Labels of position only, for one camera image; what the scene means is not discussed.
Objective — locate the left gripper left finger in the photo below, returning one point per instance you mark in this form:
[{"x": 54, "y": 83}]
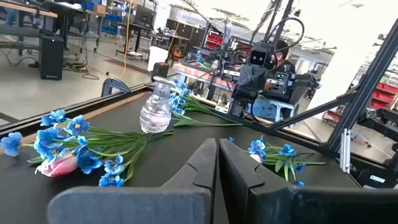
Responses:
[{"x": 140, "y": 205}]

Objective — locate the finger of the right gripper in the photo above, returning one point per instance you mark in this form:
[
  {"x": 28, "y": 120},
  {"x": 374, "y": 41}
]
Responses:
[
  {"x": 261, "y": 79},
  {"x": 245, "y": 84}
]

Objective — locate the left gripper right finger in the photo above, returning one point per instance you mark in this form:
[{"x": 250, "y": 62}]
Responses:
[{"x": 311, "y": 205}]

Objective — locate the blue artificial flower bunch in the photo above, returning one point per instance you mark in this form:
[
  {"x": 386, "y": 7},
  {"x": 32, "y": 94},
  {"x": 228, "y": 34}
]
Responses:
[
  {"x": 257, "y": 146},
  {"x": 178, "y": 101},
  {"x": 46, "y": 138}
]

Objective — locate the pink artificial tulip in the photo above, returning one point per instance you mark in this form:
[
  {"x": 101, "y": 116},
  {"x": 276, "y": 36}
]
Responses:
[
  {"x": 256, "y": 158},
  {"x": 60, "y": 166}
]

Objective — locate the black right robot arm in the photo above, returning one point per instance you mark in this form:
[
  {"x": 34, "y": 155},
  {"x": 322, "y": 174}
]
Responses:
[{"x": 306, "y": 85}]

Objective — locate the clear glass vase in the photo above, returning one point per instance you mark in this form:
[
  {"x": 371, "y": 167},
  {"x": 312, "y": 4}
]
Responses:
[{"x": 155, "y": 115}]

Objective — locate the light stool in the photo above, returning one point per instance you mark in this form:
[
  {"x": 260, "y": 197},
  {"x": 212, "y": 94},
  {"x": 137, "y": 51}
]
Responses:
[{"x": 281, "y": 104}]

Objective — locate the person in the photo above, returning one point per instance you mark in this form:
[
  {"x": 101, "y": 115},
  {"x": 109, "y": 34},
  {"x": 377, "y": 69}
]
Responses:
[{"x": 264, "y": 109}]

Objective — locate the black table mat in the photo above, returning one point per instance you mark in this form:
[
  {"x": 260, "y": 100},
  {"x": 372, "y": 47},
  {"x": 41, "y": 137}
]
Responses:
[{"x": 168, "y": 161}]

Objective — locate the red storage bins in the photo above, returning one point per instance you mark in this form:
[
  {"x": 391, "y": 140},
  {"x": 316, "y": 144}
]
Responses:
[{"x": 214, "y": 40}]

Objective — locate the pink-topped work table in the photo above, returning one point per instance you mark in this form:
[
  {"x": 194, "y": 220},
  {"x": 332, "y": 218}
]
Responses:
[{"x": 192, "y": 70}]

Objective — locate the black box with red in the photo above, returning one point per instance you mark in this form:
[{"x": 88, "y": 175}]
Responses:
[{"x": 160, "y": 70}]

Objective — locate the white bin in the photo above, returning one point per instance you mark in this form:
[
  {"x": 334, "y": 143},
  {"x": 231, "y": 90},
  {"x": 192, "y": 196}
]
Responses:
[{"x": 157, "y": 56}]

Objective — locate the red storage bins shelf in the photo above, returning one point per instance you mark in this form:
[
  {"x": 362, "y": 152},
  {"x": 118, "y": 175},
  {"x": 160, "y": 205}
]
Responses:
[{"x": 384, "y": 93}]

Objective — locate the black curved clamp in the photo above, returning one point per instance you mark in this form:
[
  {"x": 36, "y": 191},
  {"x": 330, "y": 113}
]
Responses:
[{"x": 113, "y": 84}]

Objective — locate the black computer tower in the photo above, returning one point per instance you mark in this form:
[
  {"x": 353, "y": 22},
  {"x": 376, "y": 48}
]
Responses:
[{"x": 51, "y": 56}]

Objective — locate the wooden desk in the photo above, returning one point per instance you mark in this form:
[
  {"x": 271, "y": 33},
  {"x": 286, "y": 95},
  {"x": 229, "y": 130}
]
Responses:
[{"x": 28, "y": 7}]

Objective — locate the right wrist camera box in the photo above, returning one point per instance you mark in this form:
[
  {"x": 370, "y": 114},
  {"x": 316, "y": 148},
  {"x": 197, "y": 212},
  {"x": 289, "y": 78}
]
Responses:
[{"x": 262, "y": 57}]

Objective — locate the silver aluminium bracket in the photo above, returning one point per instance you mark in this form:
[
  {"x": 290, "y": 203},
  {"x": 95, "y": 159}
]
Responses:
[{"x": 345, "y": 152}]

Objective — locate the black frame post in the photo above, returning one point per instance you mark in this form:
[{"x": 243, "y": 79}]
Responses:
[{"x": 367, "y": 81}]

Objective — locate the black table border frame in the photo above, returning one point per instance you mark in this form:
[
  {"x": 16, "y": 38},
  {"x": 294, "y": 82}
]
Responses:
[{"x": 93, "y": 104}]

